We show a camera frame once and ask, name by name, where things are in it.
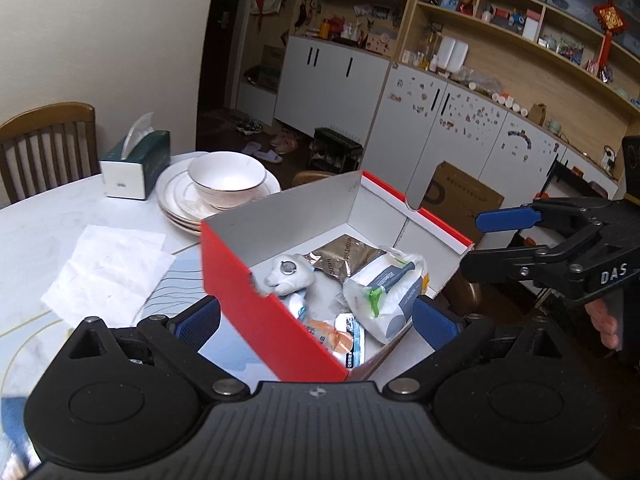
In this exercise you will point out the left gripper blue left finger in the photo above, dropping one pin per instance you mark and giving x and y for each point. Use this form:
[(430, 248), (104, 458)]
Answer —
[(197, 324)]

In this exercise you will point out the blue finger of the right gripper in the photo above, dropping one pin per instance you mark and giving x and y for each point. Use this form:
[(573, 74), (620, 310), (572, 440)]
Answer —
[(509, 219)]

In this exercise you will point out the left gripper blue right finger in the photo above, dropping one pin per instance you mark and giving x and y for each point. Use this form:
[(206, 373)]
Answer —
[(436, 325)]

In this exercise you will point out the wet wipes plastic pack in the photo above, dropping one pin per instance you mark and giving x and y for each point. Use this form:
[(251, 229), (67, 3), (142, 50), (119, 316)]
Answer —
[(382, 293)]

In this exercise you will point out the silver blue snack sachet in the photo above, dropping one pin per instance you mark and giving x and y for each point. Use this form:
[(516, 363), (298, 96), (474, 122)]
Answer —
[(344, 338)]

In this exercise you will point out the white plush toy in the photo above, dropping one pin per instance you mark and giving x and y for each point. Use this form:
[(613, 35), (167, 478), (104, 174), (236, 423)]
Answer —
[(287, 275)]

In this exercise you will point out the silver foil coffee bag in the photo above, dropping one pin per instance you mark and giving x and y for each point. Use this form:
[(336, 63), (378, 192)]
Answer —
[(341, 258)]

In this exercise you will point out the person right hand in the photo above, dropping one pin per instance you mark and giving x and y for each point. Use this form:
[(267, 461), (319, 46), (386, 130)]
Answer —
[(606, 317)]

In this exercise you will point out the brown cardboard box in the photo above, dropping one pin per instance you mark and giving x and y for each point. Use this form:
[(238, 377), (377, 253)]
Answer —
[(457, 198)]

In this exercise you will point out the white paper sheet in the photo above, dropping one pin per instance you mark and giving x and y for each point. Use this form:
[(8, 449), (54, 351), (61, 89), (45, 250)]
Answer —
[(111, 274)]

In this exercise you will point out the white stacked plates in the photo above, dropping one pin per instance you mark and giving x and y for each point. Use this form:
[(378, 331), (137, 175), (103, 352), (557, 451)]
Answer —
[(185, 204)]

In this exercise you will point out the white lower cabinets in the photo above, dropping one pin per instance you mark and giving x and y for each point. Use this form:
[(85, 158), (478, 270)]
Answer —
[(504, 117)]

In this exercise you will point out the white ceramic bowl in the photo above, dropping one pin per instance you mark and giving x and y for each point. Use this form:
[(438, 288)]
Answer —
[(230, 175)]

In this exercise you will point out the green white tissue box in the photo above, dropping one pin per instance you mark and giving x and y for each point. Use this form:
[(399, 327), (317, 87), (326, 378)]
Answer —
[(130, 170)]

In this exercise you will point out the purple slippers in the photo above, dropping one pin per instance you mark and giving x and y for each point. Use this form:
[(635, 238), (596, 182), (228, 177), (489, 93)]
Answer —
[(255, 150)]

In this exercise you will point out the near wooden chair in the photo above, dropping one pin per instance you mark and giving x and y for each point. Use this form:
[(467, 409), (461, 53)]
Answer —
[(309, 176)]

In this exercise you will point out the black shoe rack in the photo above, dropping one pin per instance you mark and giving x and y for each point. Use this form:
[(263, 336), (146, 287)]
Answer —
[(332, 152)]

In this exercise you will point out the red chinese knot ornament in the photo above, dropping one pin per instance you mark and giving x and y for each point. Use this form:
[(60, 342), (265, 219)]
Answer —
[(612, 22)]

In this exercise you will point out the brown wooden chair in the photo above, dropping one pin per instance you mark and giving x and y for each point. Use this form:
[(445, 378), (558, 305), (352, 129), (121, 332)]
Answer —
[(47, 147)]

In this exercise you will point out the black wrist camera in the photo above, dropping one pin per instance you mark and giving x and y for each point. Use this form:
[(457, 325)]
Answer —
[(631, 157)]

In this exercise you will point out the wooden wall shelving unit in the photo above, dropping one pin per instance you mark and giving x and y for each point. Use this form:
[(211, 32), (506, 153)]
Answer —
[(542, 54)]

